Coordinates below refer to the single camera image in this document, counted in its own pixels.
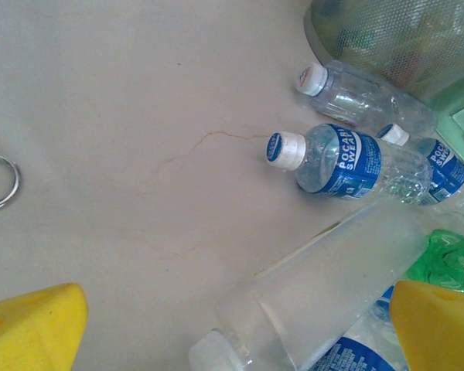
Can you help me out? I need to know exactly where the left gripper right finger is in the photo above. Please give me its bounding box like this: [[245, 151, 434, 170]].
[[389, 280, 464, 371]]

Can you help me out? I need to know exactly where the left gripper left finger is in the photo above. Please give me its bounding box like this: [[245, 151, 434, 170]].
[[0, 282, 89, 371]]

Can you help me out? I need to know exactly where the green plastic bottle yellow cap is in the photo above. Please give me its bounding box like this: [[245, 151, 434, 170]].
[[404, 228, 464, 297]]

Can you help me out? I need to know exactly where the blue-capped bottle blue label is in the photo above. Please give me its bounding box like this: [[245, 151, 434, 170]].
[[301, 285, 413, 371]]

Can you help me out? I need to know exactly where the tall frosted plastic bottle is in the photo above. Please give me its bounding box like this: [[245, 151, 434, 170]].
[[188, 200, 430, 371]]

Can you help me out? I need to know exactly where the Pocari Sweat plastic bottle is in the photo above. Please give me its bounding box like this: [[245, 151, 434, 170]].
[[374, 123, 464, 237], [265, 123, 434, 206]]

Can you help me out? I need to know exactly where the grey metal mesh bin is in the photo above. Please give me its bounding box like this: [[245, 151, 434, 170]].
[[303, 0, 464, 102]]

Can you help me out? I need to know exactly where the clear bottle white logo cap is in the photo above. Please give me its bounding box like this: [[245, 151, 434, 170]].
[[293, 60, 438, 139]]

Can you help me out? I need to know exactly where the bent wire hanger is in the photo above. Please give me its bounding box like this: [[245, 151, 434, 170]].
[[0, 148, 21, 213]]

